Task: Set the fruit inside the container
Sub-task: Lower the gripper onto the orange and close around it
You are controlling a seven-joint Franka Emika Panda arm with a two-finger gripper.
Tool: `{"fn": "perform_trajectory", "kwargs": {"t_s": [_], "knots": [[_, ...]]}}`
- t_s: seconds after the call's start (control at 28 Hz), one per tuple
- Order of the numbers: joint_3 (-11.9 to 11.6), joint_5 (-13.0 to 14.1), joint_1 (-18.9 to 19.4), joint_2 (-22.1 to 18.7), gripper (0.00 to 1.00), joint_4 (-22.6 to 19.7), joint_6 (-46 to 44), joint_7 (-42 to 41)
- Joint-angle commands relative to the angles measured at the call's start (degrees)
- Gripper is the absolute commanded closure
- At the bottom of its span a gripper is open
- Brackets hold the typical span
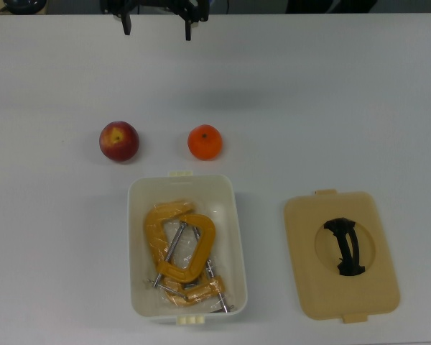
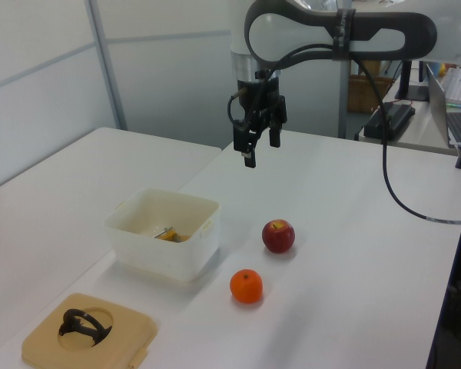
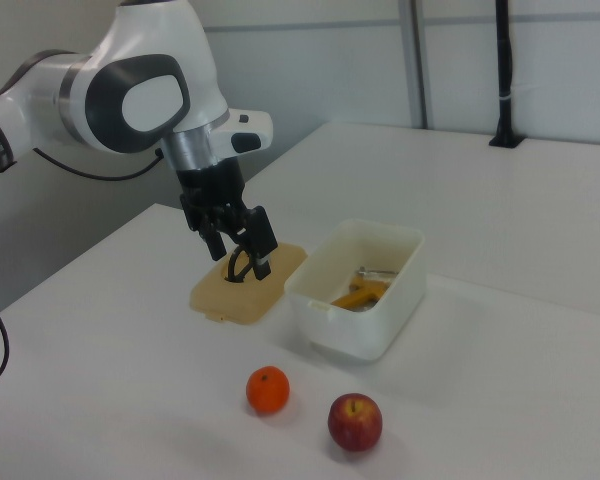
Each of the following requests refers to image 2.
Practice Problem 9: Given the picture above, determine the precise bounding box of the orange toy mandarin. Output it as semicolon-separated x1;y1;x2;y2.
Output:
229;268;264;305

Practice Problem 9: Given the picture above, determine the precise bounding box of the grey partition post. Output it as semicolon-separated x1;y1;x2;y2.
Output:
86;0;129;131

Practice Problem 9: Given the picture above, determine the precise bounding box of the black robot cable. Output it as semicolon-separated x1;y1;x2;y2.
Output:
227;42;461;224

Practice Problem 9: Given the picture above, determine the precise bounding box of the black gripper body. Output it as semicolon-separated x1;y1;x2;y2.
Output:
236;76;282;130

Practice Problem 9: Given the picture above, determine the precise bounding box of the beige plastic container lid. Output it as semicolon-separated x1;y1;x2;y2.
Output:
21;292;158;369

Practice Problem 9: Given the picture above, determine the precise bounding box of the silver laptop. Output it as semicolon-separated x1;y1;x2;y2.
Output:
425;63;461;149

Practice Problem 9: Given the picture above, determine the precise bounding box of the black monitor stand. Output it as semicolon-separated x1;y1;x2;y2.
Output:
394;60;432;103

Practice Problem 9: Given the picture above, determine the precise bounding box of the red toy apple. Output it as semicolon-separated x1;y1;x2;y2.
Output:
261;218;297;254

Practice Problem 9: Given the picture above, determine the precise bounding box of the grey desk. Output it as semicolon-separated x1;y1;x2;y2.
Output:
353;68;460;157

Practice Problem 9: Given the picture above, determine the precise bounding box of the brown woven basket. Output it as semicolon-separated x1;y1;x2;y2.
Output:
347;74;395;115

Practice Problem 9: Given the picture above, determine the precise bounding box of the black strap on arm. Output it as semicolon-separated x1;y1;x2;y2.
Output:
331;8;357;62

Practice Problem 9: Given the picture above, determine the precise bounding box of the white plastic container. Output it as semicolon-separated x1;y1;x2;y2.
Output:
103;187;221;284

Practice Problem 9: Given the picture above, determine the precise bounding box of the yellow C-clamp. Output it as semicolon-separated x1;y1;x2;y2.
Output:
153;226;186;244

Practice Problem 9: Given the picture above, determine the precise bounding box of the black electronics box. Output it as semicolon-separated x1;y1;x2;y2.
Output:
363;102;416;141

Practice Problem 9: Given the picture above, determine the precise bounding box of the black lid handle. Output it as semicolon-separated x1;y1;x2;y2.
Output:
58;308;113;347

